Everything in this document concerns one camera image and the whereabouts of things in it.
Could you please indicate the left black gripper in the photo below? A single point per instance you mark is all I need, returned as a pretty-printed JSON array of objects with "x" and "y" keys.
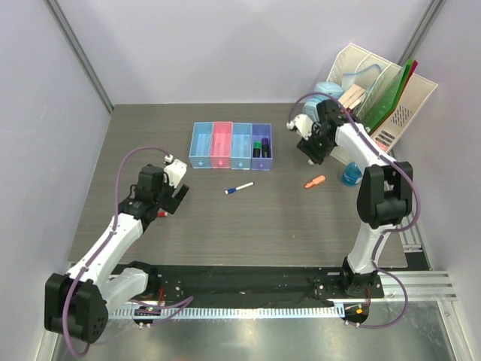
[{"x": 170, "y": 202}]

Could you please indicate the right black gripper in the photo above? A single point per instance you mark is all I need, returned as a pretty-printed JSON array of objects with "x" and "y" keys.
[{"x": 307, "y": 147}]

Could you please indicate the purple cap black marker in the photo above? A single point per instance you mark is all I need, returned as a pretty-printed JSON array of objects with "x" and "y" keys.
[{"x": 266, "y": 147}]

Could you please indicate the green cap black marker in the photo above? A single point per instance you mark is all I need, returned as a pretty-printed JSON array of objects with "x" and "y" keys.
[{"x": 257, "y": 149}]

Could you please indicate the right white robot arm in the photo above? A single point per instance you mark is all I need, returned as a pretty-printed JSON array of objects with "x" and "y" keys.
[{"x": 385, "y": 196}]

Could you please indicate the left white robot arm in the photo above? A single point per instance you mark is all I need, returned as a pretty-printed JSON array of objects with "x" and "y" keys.
[{"x": 105, "y": 248}]

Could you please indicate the orange highlighter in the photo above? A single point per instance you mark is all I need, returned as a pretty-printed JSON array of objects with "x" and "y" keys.
[{"x": 315, "y": 182}]

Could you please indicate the lower blue tape dispenser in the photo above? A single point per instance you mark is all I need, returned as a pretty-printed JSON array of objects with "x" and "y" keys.
[{"x": 310, "y": 110}]

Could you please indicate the blue tape dispenser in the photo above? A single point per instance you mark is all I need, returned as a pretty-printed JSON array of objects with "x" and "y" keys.
[
  {"x": 310, "y": 110},
  {"x": 330, "y": 88}
]

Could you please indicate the blue glue bottle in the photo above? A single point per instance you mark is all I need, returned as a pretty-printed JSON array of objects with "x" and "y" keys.
[{"x": 352, "y": 175}]

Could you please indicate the purple bin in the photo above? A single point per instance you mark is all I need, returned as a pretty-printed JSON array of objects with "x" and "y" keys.
[{"x": 259, "y": 131}]

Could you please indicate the leftmost light blue bin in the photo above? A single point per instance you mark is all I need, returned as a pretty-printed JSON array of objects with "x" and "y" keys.
[{"x": 200, "y": 147}]

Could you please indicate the light blue bin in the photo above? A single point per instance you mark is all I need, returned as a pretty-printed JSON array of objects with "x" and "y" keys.
[
  {"x": 241, "y": 151},
  {"x": 200, "y": 147}
]

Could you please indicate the blue cap white marker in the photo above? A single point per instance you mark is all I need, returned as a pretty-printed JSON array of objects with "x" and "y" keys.
[{"x": 241, "y": 187}]

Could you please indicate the tan topped book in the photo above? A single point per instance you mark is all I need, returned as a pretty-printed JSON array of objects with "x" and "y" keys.
[{"x": 353, "y": 97}]

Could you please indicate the upper blue tape dispenser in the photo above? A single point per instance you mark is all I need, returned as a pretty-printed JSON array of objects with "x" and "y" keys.
[{"x": 330, "y": 88}]

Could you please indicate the pink sticky note pad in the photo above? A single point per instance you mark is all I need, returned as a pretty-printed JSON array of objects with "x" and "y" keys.
[{"x": 383, "y": 142}]

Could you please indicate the pink bin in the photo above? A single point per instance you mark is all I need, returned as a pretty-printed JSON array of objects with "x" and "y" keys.
[{"x": 220, "y": 150}]

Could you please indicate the green plastic folder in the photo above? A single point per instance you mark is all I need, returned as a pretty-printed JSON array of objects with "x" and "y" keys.
[{"x": 386, "y": 96}]

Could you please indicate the clear zip bag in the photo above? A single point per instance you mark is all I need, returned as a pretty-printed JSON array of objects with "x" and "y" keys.
[{"x": 366, "y": 78}]

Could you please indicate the white desk file organizer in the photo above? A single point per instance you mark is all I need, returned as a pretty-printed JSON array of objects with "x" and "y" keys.
[{"x": 353, "y": 58}]

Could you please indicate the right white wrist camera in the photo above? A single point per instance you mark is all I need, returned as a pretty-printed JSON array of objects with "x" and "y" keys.
[{"x": 302, "y": 125}]

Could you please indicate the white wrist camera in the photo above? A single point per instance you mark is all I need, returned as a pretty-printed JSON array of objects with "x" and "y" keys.
[
  {"x": 302, "y": 125},
  {"x": 175, "y": 170}
]

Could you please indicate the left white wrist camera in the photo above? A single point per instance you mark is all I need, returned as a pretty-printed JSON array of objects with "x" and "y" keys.
[{"x": 175, "y": 170}]

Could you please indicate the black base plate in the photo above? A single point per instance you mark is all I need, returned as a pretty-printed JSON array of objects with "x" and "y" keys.
[{"x": 219, "y": 286}]

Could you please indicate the aluminium rail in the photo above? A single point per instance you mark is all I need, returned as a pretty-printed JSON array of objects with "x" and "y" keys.
[{"x": 403, "y": 287}]

